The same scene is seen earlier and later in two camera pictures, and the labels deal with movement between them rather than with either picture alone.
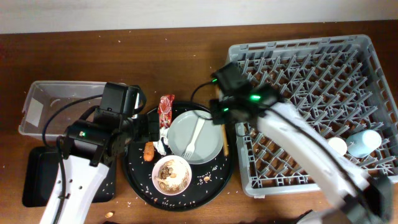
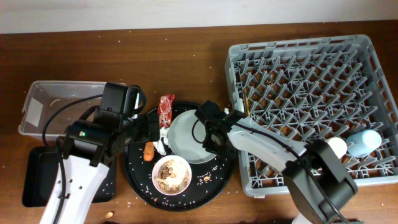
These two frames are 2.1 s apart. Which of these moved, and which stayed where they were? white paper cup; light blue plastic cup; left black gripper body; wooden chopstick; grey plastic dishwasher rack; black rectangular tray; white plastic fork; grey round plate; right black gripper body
Moved: white plastic fork; right black gripper body; wooden chopstick
Stayed: grey round plate; left black gripper body; white paper cup; light blue plastic cup; grey plastic dishwasher rack; black rectangular tray
